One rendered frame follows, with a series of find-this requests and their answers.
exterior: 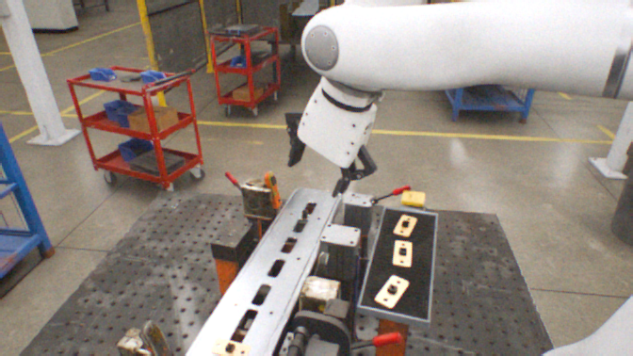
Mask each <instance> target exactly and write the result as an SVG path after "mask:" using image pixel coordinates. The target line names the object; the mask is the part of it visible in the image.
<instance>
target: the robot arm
mask: <svg viewBox="0 0 633 356"><path fill-rule="evenodd" d="M421 3H422V0H347V1H346V2H345V4H344V5H342V6H336V7H332V8H327V9H325V10H323V11H321V12H319V13H318V15H316V16H315V17H314V18H313V19H312V20H311V21H310V22H309V23H308V24H307V26H306V27H305V29H304V31H303V35H302V41H301V46H302V52H303V55H304V58H305V60H306V61H307V63H308V65H309V66H310V67H311V68H312V69H313V70H314V71H316V73H317V74H319V75H322V79H321V81H320V83H319V84H318V86H317V87H316V90H315V91H314V94H313V96H312V98H311V99H310V101H309V103H308V105H307V107H306V109H305V110H289V111H287V112H285V113H284V116H285V122H286V124H287V127H286V131H287V133H288V135H289V137H290V140H289V144H290V146H291V148H290V152H289V155H288V158H289V159H288V162H287V166H288V167H292V166H294V165H296V164H297V163H299V162H300V161H301V158H302V156H303V153H304V150H305V147H306V145H307V146H309V147H310V148H312V149H313V150H315V151H316V152H318V153H319V154H322V155H324V156H325V157H327V158H328V159H330V160H331V161H332V162H333V163H335V164H336V165H338V166H340V170H341V174H342V177H341V178H340V179H338V181H337V184H336V186H335V188H334V190H333V194H332V196H333V197H334V198H335V197H336V196H338V195H339V194H340V193H341V194H344V193H345V192H346V190H347V189H348V187H349V185H350V183H351V181H357V180H362V179H363V178H365V177H367V176H369V175H371V174H373V173H374V172H376V171H377V169H378V166H377V165H376V163H375V162H373V160H372V158H371V157H370V155H369V153H368V152H367V150H366V149H365V146H366V144H367V141H368V138H369V135H370V132H371V129H373V126H374V122H375V118H376V113H377V106H376V105H374V104H373V102H376V101H379V102H381V101H382V100H383V98H384V95H385V92H383V91H382V89H392V90H407V91H429V90H443V89H459V88H466V87H473V86H477V85H480V84H499V85H508V86H516V87H522V88H530V89H543V90H551V91H558V92H565V93H573V94H580V96H584V95H588V97H596V98H604V99H612V100H614V99H615V100H620V101H628V102H633V0H472V1H463V2H453V3H442V5H429V6H421ZM297 121H301V122H300V127H299V126H298V125H297ZM355 158H357V159H360V160H361V162H362V164H363V165H364V167H363V168H361V169H357V166H356V162H355ZM541 356H633V296H632V297H631V298H630V299H629V300H628V301H627V302H626V303H625V304H624V305H622V306H621V307H620V308H619V309H618V310H617V311H616V312H615V314H614V315H613V317H612V318H611V319H610V320H609V321H608V322H607V323H606V324H603V325H602V326H601V327H600V328H599V329H598V330H597V331H596V332H594V333H593V335H592V336H590V337H588V338H585V339H584V340H582V341H580V342H577V343H575V344H572V345H568V346H564V347H560V348H555V349H551V350H549V351H547V352H546V353H544V354H543V355H541Z"/></svg>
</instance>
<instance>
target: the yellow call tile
mask: <svg viewBox="0 0 633 356"><path fill-rule="evenodd" d="M424 200H425V193H424V192H416V191H410V190H404V191H403V195H402V201H401V204H406V205H412V206H419V207H423V206H424Z"/></svg>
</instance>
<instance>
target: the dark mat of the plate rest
mask: <svg viewBox="0 0 633 356"><path fill-rule="evenodd" d="M403 215H405V216H409V217H413V218H416V222H415V225H414V227H413V229H412V231H411V233H410V235H409V236H408V237H406V236H402V235H395V234H394V233H393V232H394V230H395V228H396V226H398V223H399V221H400V219H401V217H402V216H403ZM434 227H435V216H431V215H424V214H417V213H412V212H405V211H399V210H392V209H386V210H385V213H384V217H383V221H382V226H381V231H380V235H379V238H378V242H377V246H376V249H375V253H374V257H373V261H372V264H371V267H370V268H369V271H368V275H367V279H366V283H365V290H364V293H363V297H362V301H361V304H360V306H364V307H370V308H374V309H379V310H383V311H387V312H393V313H397V315H402V316H410V317H415V318H419V319H424V320H428V309H429V297H430V274H431V261H432V250H433V238H434ZM395 241H405V242H411V243H412V251H411V265H410V266H409V267H404V266H398V265H393V257H395V255H394V249H395V248H396V242H395ZM392 276H396V277H399V278H400V279H402V280H404V281H407V282H408V285H407V287H406V288H405V290H404V291H403V293H402V295H401V296H400V298H399V299H398V301H397V302H396V304H395V305H394V307H392V308H389V307H386V306H384V305H382V304H380V303H378V302H376V301H375V299H376V297H377V296H378V295H379V293H380V291H381V290H382V288H383V287H384V286H385V285H386V283H387V282H388V281H389V279H390V278H391V277H392Z"/></svg>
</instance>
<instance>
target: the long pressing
mask: <svg viewBox="0 0 633 356"><path fill-rule="evenodd" d="M332 194H333V193H332V192H331V191H325V190H318V189H312V188H305V187H302V188H298V189H296V190H294V191H292V193H291V194H290V196H289V197H288V200H287V201H286V203H285V204H284V206H283V208H282V209H281V211H280V212H279V214H278V215H277V217H276V218H275V220H273V222H272V223H271V226H270V227H269V229H267V231H266V232H265V234H264V235H263V237H262V239H261V240H260V242H259V243H258V245H257V246H256V248H255V249H254V252H253V253H252V255H251V257H250V258H249V260H248V261H247V263H245V264H244V266H243V267H242V268H241V269H240V271H239V273H238V275H237V276H236V278H235V280H234V281H233V283H232V284H231V286H230V287H229V289H228V290H227V292H226V294H224V296H223V297H222V299H221V300H220V302H219V304H218V305H217V307H216V308H215V310H214V311H213V313H212V315H211V316H210V318H209V319H208V321H207V322H205V324H204V325H203V327H202V329H201V330H200V332H199V334H198V336H197V337H196V339H195V340H194V342H193V343H192V345H191V346H190V348H189V349H188V350H187V351H186V354H185V355H184V356H219V355H216V353H213V352H211V351H210V349H211V347H212V346H213V345H214V343H215V342H216V340H217V339H218V338H220V339H224V340H228V341H230V340H231V339H232V337H233V334H234V332H235V330H236V328H237V326H238V325H239V323H240V321H241V319H242V318H243V316H244V314H245V312H246V311H247V310H249V309H252V310H256V311H257V312H258V314H257V316H256V319H255V320H254V321H253V323H252V326H251V327H250V328H249V330H248V331H247V333H246V335H245V338H244V340H243V342H242V343H241V344H243V345H246V346H250V347H251V349H250V351H249V353H248V355H247V356H275V353H276V351H277V349H278V347H279V345H280V343H281V341H282V339H283V335H284V332H285V330H286V328H287V325H288V323H289V321H290V319H291V316H292V314H293V312H294V310H295V307H297V305H298V303H299V301H300V291H301V288H302V286H303V284H304V282H305V279H307V278H309V277H310V274H311V271H312V269H313V267H314V265H315V262H316V260H317V258H318V255H319V238H320V235H322V233H323V231H324V229H325V226H326V224H328V223H331V224H333V222H334V219H335V217H336V215H337V213H338V210H339V208H340V206H341V204H342V201H343V195H342V194H341V193H340V194H339V195H338V196H336V197H335V198H334V197H333V196H332ZM309 203H312V204H315V205H316V207H315V208H314V210H313V212H312V214H311V215H309V214H308V218H302V211H303V210H305V208H306V206H307V205H308V204H309ZM290 214H292V215H290ZM318 218H319V219H318ZM300 219H304V220H307V222H306V224H305V226H304V229H303V231H302V232H301V233H293V232H292V231H293V229H295V227H296V225H297V223H298V221H299V220H300ZM288 238H292V239H297V240H298V241H297V243H296V245H294V246H293V248H292V250H291V252H290V253H289V254H286V253H281V251H282V248H283V246H284V244H285V242H286V240H287V239H288ZM298 258H300V260H298ZM277 260H281V261H284V266H283V268H282V269H281V271H280V273H279V276H278V277H277V278H270V277H268V276H267V275H268V272H269V270H270V269H271V268H272V266H273V265H274V263H275V261H277ZM261 285H268V286H270V287H272V288H270V290H269V292H268V294H267V297H266V299H265V301H264V303H263V304H262V305H260V306H257V305H253V304H252V301H253V300H254V298H255V296H256V293H257V292H258V290H259V288H260V286H261ZM235 304H237V306H235ZM270 312H273V314H270Z"/></svg>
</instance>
